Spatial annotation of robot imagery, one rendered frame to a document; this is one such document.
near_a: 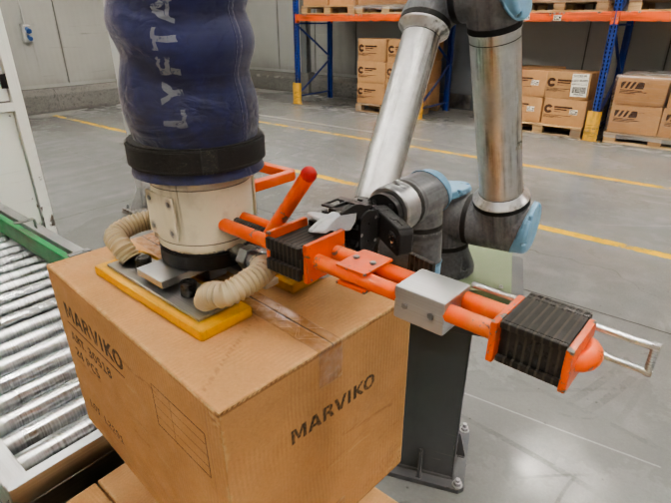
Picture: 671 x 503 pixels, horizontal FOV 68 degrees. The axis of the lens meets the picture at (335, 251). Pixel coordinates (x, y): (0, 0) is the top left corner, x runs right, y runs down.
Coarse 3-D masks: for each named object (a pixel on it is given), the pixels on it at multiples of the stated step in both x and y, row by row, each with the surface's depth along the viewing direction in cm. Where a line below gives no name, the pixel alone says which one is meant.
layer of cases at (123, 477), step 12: (120, 468) 117; (108, 480) 114; (120, 480) 114; (132, 480) 114; (84, 492) 111; (96, 492) 111; (108, 492) 112; (120, 492) 111; (132, 492) 111; (144, 492) 111; (372, 492) 111
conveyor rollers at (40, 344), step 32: (0, 256) 226; (32, 256) 221; (0, 288) 196; (32, 288) 197; (0, 320) 175; (32, 320) 174; (0, 352) 159; (32, 352) 159; (64, 352) 158; (0, 384) 145; (32, 384) 144; (64, 384) 144; (0, 416) 133; (32, 416) 135; (64, 416) 133; (32, 448) 122; (64, 448) 125
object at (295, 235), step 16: (288, 224) 75; (304, 224) 77; (272, 240) 71; (288, 240) 72; (304, 240) 72; (320, 240) 69; (336, 240) 72; (272, 256) 73; (288, 256) 71; (304, 256) 68; (288, 272) 71; (304, 272) 69; (320, 272) 71
